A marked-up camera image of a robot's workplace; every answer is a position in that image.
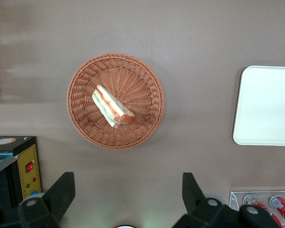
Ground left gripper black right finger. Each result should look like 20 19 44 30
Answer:
172 172 283 228

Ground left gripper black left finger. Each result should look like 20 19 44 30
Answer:
0 171 76 228

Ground triangular sandwich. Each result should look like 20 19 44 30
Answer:
92 85 135 128

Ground cream plastic tray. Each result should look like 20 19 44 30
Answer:
232 66 285 146

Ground round brown wicker basket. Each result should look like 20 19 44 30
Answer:
66 52 166 150

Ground clear acrylic bottle rack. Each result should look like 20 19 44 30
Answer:
229 190 285 228

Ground red Coca-Cola bottle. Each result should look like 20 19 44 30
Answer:
268 195 285 226
242 194 283 228

